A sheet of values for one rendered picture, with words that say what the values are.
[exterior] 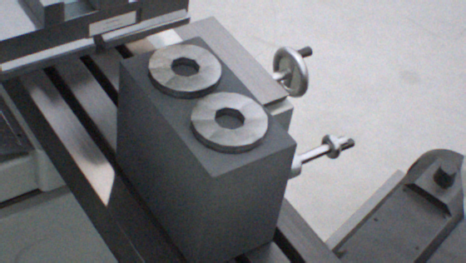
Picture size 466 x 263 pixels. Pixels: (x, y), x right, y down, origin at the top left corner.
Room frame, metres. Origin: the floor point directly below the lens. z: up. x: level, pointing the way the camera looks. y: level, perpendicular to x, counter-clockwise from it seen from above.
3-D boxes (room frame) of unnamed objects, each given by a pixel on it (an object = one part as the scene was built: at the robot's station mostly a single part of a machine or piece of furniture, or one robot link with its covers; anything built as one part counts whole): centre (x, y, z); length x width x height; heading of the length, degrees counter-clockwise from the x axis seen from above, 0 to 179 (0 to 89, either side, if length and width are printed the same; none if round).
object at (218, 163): (0.74, 0.04, 1.04); 0.22 x 0.12 x 0.20; 40
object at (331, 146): (1.29, -0.19, 0.52); 0.22 x 0.06 x 0.06; 131
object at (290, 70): (1.38, -0.08, 0.64); 0.16 x 0.12 x 0.12; 131
